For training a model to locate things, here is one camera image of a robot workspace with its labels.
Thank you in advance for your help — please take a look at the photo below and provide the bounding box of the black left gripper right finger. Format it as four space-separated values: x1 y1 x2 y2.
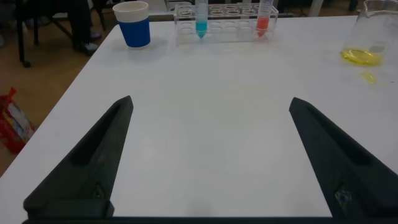
289 96 398 218

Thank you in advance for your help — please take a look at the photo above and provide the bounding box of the red pigment test tube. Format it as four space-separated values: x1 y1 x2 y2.
256 0 274 38

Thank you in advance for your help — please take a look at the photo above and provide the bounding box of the black office chair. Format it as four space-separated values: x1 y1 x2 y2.
15 0 75 68

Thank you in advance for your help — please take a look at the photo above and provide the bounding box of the clear glass beaker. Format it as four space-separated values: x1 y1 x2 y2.
340 0 398 67

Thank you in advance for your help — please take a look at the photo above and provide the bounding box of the clear acrylic test tube rack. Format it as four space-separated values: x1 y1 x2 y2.
174 2 280 45

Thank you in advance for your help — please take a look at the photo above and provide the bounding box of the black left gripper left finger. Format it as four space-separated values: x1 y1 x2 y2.
23 95 134 218

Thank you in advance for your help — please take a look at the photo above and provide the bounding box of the blue pigment test tube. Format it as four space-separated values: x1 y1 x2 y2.
195 0 209 39

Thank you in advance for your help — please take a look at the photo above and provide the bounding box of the yellow liquid spill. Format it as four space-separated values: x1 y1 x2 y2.
360 71 379 85

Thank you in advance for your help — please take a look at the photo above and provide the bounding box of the red paper shopping bag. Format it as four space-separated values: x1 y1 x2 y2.
0 86 35 154

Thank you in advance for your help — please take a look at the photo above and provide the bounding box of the blue white paper cup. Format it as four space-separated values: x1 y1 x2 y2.
112 1 152 49

